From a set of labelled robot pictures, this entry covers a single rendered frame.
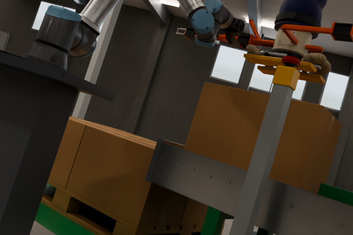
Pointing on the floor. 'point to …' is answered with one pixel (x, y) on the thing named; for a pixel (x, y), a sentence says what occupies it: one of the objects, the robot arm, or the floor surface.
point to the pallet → (59, 198)
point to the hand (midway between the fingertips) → (237, 35)
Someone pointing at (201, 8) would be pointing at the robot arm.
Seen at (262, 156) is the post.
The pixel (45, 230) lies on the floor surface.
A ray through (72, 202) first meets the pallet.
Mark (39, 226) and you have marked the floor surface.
